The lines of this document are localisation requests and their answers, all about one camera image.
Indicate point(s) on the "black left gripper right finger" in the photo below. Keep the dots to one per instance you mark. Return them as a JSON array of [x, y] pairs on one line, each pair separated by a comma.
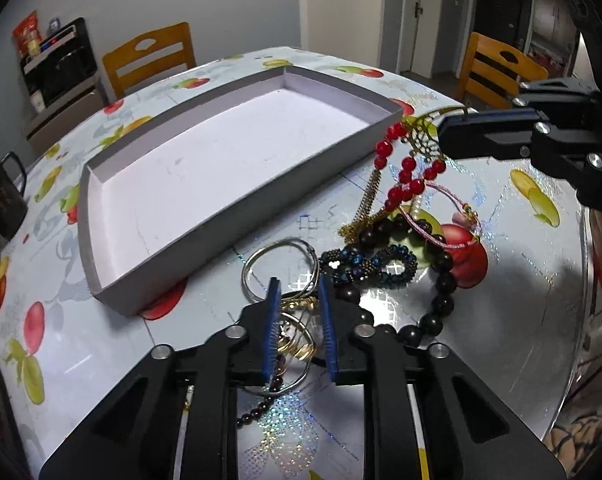
[[426, 413]]

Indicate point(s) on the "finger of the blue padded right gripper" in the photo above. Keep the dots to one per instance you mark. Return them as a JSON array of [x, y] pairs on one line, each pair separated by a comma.
[[500, 134]]

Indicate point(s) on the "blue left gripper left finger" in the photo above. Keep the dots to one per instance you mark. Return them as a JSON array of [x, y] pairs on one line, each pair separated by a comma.
[[174, 414]]

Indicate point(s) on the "gold and silver bangles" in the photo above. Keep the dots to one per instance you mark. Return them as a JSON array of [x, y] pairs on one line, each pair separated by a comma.
[[296, 341]]

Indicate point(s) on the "wooden chair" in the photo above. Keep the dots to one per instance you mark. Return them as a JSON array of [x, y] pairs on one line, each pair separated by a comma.
[[147, 55], [492, 71]]

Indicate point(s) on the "white door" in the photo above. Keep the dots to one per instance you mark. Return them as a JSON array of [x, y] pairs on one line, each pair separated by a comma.
[[411, 11]]

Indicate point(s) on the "grey shallow cardboard tray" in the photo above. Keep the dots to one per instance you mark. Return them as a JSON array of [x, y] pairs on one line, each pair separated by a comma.
[[178, 190]]

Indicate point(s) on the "black ceramic mug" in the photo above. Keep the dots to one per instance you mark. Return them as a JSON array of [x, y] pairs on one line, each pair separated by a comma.
[[13, 206]]

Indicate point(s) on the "grey low cabinet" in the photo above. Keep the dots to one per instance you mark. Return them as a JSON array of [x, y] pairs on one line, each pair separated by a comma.
[[63, 115]]

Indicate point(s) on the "black water dispenser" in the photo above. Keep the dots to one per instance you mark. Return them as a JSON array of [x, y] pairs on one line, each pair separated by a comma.
[[65, 61]]

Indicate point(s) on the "red snack packet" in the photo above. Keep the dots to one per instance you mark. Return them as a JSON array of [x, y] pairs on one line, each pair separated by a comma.
[[27, 36]]

